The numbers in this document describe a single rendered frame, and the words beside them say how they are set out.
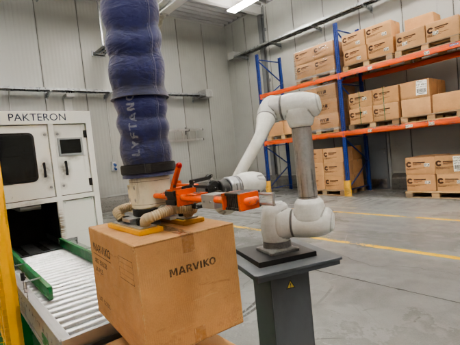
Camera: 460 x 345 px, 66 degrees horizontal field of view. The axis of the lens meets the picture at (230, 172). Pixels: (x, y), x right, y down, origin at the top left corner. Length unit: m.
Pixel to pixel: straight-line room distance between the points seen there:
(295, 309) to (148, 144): 1.18
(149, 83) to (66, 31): 10.18
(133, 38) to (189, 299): 1.00
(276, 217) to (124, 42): 1.12
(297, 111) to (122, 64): 0.86
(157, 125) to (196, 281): 0.62
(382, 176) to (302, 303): 8.34
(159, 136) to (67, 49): 10.06
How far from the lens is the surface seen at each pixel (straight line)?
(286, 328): 2.07
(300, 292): 2.04
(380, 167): 10.22
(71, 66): 11.34
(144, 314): 1.29
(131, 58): 1.49
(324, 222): 1.87
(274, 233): 1.94
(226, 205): 1.05
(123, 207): 1.68
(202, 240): 1.32
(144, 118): 1.46
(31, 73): 11.02
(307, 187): 1.87
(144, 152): 1.44
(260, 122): 1.79
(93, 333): 1.86
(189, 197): 1.22
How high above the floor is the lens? 1.33
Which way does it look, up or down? 3 degrees down
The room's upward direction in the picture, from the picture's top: 6 degrees counter-clockwise
